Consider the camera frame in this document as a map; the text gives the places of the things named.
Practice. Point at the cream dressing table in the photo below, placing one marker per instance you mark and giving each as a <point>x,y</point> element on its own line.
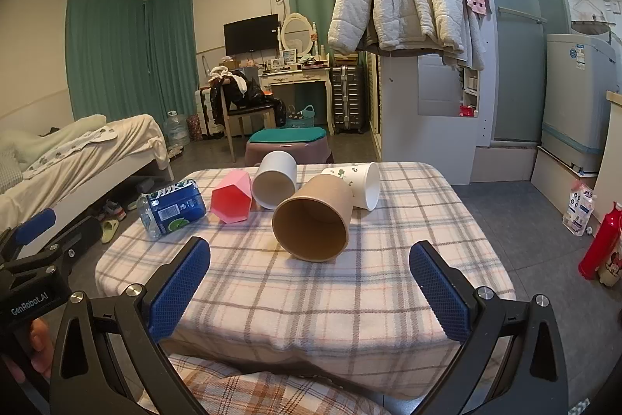
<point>296,77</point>

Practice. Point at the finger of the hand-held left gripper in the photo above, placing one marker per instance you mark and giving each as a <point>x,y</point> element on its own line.
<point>35,224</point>
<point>80,240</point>

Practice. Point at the pile of clothes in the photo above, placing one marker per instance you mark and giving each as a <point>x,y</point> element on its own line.
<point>240,87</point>

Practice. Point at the person's left hand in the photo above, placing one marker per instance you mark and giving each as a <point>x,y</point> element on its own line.
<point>41,347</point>

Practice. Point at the oval white mirror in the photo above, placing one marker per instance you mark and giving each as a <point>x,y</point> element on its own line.
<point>297,33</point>

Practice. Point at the pink stool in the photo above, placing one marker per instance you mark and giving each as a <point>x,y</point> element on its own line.
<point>291,152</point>

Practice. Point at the green seat cushion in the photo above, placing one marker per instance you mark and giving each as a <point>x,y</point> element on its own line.
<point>286,134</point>

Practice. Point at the black television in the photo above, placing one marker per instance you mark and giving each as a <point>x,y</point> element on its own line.
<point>251,35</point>

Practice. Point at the teal storage basket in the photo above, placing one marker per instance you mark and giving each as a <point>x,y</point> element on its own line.
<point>300,117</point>

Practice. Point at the white and black suitcase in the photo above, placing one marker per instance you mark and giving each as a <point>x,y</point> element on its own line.
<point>208,113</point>

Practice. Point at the plain white cup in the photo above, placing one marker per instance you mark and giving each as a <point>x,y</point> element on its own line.
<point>274,181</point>

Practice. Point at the bed with cream bedding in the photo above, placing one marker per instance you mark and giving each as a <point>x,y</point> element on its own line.
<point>73,157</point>

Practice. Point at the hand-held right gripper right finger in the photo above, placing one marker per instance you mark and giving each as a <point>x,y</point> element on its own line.
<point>440,298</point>

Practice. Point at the plaid tablecloth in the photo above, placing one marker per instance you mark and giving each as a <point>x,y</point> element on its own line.
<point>301,303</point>

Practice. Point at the white washing machine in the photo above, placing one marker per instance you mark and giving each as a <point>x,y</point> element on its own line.
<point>578,104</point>

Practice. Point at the blue label water bottle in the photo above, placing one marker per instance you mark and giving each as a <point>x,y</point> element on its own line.
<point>172,206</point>

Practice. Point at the white leaf-print paper cup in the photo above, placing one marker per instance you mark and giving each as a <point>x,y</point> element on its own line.
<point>362,186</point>

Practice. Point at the wide green curtain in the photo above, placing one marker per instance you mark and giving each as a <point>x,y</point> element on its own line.
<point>126,55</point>

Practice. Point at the white leaning board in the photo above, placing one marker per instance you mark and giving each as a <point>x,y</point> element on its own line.
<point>559,186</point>

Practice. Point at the pink hexagonal cup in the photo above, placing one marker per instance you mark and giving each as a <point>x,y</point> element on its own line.
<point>232,201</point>

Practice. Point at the frosted glass sliding door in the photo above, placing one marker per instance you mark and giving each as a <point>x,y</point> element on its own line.
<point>520,55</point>

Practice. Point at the brown paper cup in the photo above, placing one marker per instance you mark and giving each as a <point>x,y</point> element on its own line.
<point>311,232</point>

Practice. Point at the dark grey suitcase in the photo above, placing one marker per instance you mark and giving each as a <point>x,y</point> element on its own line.
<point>347,99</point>

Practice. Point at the wooden chair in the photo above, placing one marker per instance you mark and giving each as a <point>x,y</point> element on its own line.
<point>245,113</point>

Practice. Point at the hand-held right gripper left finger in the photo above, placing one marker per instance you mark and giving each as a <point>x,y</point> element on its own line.
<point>179,291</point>

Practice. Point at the white plastic package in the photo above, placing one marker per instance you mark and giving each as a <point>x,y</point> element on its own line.
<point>579,208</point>

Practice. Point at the green slipper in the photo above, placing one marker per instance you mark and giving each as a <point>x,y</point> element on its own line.
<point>110,231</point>

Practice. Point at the large water jug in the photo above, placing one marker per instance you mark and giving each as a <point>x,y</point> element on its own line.
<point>175,130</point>

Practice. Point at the red bottle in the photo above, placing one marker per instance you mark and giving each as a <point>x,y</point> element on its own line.
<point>602,245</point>

